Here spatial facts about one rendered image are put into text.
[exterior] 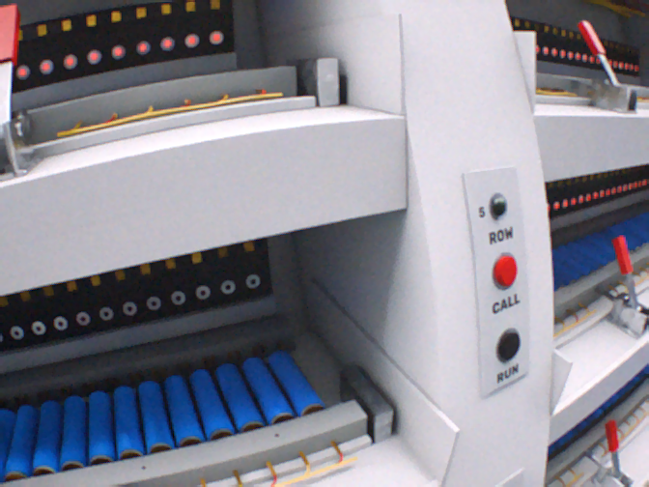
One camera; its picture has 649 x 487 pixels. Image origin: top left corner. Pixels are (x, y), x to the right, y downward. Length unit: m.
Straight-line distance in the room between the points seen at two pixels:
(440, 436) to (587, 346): 0.20
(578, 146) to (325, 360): 0.25
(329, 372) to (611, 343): 0.25
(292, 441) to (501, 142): 0.20
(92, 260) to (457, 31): 0.21
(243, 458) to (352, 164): 0.17
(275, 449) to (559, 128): 0.26
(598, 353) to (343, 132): 0.29
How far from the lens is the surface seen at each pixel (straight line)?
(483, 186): 0.22
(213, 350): 0.34
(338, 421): 0.26
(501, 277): 0.23
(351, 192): 0.20
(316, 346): 0.36
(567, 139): 0.30
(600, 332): 0.42
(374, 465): 0.27
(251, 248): 0.33
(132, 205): 0.17
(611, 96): 0.41
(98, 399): 0.32
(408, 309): 0.23
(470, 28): 0.25
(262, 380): 0.30
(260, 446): 0.25
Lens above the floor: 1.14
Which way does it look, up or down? 7 degrees down
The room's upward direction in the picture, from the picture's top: 10 degrees counter-clockwise
